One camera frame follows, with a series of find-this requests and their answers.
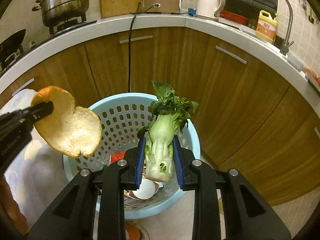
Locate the light blue plastic basket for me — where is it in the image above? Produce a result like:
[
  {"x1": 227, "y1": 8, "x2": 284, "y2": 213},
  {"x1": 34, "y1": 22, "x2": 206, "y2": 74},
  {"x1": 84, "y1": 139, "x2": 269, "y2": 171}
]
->
[{"x1": 62, "y1": 92, "x2": 200, "y2": 219}]

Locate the red plastic bag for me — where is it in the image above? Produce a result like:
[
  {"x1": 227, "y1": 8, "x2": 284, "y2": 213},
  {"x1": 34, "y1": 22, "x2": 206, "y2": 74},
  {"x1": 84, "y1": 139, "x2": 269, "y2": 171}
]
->
[{"x1": 110, "y1": 151, "x2": 125, "y2": 165}]

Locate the black power cable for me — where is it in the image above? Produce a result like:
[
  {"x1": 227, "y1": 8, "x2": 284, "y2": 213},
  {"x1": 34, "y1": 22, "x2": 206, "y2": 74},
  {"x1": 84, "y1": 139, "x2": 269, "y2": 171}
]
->
[{"x1": 128, "y1": 2, "x2": 190, "y2": 93}]

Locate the steel kitchen faucet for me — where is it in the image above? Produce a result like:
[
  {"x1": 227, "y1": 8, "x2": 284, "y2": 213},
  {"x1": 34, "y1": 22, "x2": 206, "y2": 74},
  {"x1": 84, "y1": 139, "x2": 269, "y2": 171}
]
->
[{"x1": 266, "y1": 0, "x2": 295, "y2": 55}]

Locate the person's left hand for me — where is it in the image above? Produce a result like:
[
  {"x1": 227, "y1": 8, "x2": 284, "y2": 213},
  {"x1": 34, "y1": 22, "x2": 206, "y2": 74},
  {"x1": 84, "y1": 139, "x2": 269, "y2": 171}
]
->
[{"x1": 0, "y1": 177, "x2": 28, "y2": 234}]

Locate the white kitchen countertop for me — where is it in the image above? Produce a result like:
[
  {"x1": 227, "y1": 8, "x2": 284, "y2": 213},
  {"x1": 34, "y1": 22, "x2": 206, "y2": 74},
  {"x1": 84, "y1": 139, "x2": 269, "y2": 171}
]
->
[{"x1": 0, "y1": 12, "x2": 320, "y2": 95}]

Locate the black gas stove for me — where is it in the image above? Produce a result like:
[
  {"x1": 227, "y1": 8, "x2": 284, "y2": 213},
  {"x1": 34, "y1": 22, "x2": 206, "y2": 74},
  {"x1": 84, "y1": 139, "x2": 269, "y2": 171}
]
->
[{"x1": 0, "y1": 17, "x2": 98, "y2": 73}]

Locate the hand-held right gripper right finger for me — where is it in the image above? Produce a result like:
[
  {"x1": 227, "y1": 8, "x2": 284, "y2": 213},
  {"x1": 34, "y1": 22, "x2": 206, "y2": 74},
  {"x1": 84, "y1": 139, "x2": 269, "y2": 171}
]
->
[{"x1": 172, "y1": 135, "x2": 292, "y2": 240}]

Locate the black wok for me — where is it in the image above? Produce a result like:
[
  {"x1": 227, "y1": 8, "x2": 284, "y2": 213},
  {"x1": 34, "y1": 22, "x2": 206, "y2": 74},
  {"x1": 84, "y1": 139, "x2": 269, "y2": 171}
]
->
[{"x1": 0, "y1": 29, "x2": 27, "y2": 63}]

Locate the orange paper cup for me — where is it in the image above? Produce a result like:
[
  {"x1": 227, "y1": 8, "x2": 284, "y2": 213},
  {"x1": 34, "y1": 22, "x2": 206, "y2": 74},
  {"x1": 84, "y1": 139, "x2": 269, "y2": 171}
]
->
[{"x1": 132, "y1": 177, "x2": 160, "y2": 200}]

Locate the yellow detergent bottle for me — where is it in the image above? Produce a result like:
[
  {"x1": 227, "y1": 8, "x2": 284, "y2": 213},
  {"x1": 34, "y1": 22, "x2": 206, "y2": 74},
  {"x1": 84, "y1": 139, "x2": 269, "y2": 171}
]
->
[{"x1": 255, "y1": 10, "x2": 278, "y2": 44}]

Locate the orange round object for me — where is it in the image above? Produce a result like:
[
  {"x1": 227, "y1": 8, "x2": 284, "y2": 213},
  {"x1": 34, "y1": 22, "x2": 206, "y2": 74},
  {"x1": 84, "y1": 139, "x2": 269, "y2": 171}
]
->
[{"x1": 125, "y1": 221, "x2": 141, "y2": 240}]

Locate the green bok choy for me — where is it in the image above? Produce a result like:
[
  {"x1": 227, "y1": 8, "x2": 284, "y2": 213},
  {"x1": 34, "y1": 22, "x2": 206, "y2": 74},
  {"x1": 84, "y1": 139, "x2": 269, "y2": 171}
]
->
[{"x1": 137, "y1": 79, "x2": 199, "y2": 182}]

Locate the red plastic basket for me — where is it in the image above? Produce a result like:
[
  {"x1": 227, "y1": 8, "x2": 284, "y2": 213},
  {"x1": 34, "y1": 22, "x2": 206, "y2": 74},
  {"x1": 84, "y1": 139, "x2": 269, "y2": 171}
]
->
[{"x1": 220, "y1": 10, "x2": 249, "y2": 23}]

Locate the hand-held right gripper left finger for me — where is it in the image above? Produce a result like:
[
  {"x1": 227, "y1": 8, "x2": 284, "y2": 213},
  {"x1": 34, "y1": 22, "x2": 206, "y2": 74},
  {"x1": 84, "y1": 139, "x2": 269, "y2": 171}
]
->
[{"x1": 27, "y1": 136, "x2": 147, "y2": 240}]

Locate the steel steamer pot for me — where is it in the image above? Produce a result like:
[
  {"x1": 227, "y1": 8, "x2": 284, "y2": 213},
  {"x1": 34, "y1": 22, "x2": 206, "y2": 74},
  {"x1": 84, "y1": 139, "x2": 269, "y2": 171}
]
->
[{"x1": 32, "y1": 0, "x2": 98, "y2": 28}]

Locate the large pomelo peel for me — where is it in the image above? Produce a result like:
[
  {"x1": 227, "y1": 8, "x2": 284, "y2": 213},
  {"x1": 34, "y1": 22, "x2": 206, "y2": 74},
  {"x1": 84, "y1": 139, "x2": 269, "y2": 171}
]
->
[{"x1": 30, "y1": 86, "x2": 102, "y2": 158}]

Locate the white electric kettle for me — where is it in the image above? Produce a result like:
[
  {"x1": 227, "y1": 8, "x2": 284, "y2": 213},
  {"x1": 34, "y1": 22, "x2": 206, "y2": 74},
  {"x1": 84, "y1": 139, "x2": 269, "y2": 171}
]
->
[{"x1": 196, "y1": 0, "x2": 226, "y2": 22}]

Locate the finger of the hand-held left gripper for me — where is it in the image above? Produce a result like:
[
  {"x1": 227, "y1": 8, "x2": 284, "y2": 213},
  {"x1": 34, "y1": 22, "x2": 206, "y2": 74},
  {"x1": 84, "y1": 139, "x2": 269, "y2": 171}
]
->
[{"x1": 25, "y1": 101, "x2": 54, "y2": 125}]

